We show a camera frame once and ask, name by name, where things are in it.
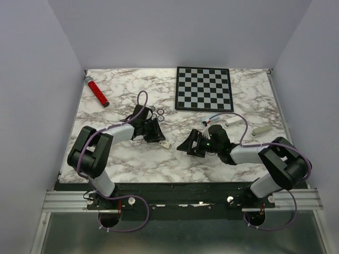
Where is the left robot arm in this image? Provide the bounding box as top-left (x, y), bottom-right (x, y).
top-left (67, 104), bottom-right (165, 209)

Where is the grey green stapler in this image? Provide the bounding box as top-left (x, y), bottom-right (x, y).
top-left (251, 125), bottom-right (272, 137)

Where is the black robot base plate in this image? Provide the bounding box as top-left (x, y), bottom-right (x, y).
top-left (54, 181), bottom-right (310, 222)

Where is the black grey chessboard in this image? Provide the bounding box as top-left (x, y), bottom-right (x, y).
top-left (174, 67), bottom-right (234, 113)

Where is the brown hundred poker chip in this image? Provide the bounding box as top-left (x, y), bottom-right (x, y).
top-left (157, 108), bottom-right (164, 115)

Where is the white staple box sleeve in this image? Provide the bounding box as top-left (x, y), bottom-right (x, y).
top-left (159, 141), bottom-right (172, 149)

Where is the red glitter toy microphone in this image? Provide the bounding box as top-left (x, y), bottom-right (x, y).
top-left (84, 76), bottom-right (110, 107)

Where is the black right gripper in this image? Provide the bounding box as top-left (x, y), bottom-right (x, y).
top-left (176, 129), bottom-right (220, 158)

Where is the aluminium rail frame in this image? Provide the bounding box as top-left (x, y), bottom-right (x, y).
top-left (42, 189), bottom-right (324, 213)

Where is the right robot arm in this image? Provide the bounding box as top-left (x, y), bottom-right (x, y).
top-left (177, 124), bottom-right (311, 207)

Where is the white stapler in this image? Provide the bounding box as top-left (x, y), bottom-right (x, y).
top-left (225, 116), bottom-right (243, 127)

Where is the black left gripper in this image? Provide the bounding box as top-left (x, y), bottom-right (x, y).
top-left (141, 117), bottom-right (166, 143)

